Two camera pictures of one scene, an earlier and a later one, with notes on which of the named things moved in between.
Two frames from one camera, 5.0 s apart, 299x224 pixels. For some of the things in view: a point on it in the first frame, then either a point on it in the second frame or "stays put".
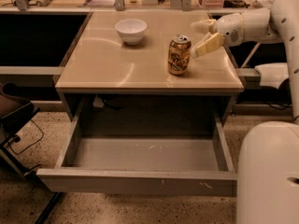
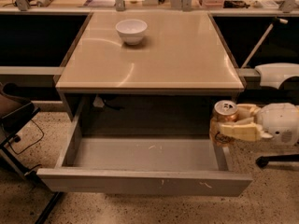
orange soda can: x=178 y=54 → x=224 y=111
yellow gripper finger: x=202 y=26 → x=247 y=113
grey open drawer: x=177 y=165 stays put
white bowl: x=131 y=30 stays put
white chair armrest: x=272 y=75 stays put
